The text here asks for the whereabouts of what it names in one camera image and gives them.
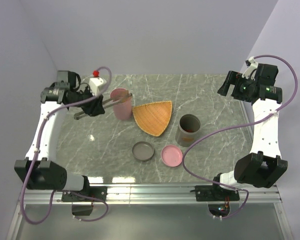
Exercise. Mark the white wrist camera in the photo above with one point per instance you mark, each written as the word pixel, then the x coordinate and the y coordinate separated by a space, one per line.
pixel 252 66
pixel 96 83

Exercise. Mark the tall grey container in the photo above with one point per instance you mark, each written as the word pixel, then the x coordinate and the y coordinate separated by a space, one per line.
pixel 184 138

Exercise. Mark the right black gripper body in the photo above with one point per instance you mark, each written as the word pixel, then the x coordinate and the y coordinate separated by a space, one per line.
pixel 241 90

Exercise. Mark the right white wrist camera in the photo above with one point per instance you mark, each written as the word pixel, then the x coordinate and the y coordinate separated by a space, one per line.
pixel 252 66

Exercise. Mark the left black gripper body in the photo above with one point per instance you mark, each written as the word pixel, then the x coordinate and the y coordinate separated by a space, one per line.
pixel 81 96

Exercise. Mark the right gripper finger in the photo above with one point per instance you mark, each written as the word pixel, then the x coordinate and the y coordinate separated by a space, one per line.
pixel 223 90
pixel 233 77

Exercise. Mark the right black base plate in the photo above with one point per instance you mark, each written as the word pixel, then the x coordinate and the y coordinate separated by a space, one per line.
pixel 214 193

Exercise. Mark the red chicken drumstick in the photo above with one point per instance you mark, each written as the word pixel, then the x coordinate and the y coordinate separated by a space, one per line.
pixel 189 130

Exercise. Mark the grey round lid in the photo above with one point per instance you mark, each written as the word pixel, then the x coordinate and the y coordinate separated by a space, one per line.
pixel 143 151

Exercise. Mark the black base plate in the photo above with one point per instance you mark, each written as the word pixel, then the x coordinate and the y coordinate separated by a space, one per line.
pixel 96 192
pixel 214 193

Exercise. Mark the woven bamboo tray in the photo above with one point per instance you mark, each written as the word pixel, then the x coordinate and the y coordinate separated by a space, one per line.
pixel 153 118

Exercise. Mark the metal tongs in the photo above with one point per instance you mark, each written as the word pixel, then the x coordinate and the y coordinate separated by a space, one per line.
pixel 109 103

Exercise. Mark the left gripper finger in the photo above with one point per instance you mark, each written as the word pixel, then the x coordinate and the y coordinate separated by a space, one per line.
pixel 99 102
pixel 91 111

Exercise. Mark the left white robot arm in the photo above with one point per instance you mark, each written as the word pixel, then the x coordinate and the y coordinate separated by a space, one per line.
pixel 39 170

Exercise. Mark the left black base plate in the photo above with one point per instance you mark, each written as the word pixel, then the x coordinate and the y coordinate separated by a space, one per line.
pixel 96 192

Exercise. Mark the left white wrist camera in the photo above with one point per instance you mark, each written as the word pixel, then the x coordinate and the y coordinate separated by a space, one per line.
pixel 96 83

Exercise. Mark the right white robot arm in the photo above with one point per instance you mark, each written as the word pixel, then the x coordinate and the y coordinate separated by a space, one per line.
pixel 263 166

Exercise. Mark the tall pink cup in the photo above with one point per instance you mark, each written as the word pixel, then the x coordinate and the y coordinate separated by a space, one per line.
pixel 122 111

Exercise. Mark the pink round lid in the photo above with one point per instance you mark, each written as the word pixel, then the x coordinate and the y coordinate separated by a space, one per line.
pixel 171 156

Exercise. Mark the aluminium mounting rail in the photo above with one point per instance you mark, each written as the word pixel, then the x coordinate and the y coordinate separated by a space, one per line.
pixel 162 211

